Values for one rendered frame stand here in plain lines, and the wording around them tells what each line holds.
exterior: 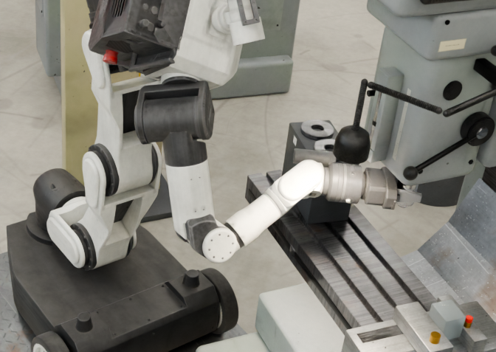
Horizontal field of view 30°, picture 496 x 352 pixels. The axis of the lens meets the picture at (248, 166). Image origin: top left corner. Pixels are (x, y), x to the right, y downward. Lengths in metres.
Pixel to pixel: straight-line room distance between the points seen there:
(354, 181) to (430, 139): 0.23
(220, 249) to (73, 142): 1.91
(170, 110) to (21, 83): 3.06
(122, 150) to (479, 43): 0.97
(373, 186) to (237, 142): 2.48
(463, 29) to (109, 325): 1.33
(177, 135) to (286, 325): 0.62
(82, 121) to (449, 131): 2.10
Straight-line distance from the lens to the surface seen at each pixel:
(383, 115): 1.94
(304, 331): 2.28
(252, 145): 4.50
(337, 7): 6.10
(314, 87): 5.08
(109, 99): 2.28
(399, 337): 2.10
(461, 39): 1.81
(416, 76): 1.88
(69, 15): 3.53
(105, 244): 2.62
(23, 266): 2.84
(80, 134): 3.80
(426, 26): 1.78
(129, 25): 1.86
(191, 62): 1.92
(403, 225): 4.14
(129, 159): 2.40
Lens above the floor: 2.40
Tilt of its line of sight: 34 degrees down
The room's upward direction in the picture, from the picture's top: 7 degrees clockwise
